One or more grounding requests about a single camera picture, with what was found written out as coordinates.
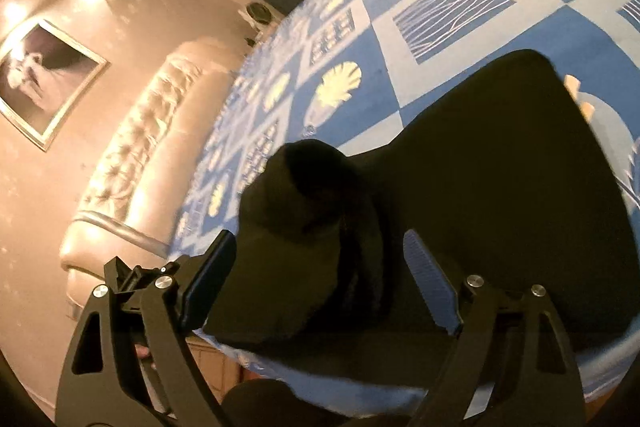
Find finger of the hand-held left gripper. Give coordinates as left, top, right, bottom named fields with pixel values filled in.
left=103, top=257, right=181, bottom=308

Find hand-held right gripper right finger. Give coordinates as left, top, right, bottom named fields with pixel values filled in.
left=402, top=229, right=586, bottom=427

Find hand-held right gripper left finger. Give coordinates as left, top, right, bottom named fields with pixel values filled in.
left=55, top=229, right=238, bottom=427

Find black pants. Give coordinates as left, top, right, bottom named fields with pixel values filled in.
left=202, top=49, right=640, bottom=358

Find cream tufted headboard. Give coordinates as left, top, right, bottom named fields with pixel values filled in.
left=60, top=38, right=251, bottom=308

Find blue patterned bed sheet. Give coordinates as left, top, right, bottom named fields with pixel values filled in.
left=165, top=0, right=640, bottom=403

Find small white desk fan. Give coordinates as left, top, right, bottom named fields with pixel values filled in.
left=239, top=1, right=281, bottom=35

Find framed wall picture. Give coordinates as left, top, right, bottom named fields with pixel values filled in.
left=0, top=18, right=110, bottom=152

